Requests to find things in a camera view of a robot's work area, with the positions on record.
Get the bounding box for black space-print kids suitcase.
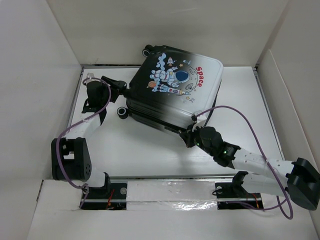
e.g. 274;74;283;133
117;44;224;133

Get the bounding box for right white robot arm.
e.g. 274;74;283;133
179;127;320;211

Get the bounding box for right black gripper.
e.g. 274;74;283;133
178;122;215;157

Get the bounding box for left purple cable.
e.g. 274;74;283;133
56;77;112;208

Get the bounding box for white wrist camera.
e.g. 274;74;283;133
191;111;207;129
86;72;95;79

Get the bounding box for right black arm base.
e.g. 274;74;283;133
212;171;264;210

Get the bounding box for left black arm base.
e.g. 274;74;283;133
79;172;128;211

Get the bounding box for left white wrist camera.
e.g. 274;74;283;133
86;72;95;79

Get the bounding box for silver metal rail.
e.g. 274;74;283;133
82;197;256;204

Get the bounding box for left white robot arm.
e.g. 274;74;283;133
51;73;127;199

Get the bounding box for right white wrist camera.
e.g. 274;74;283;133
191;111;207;129

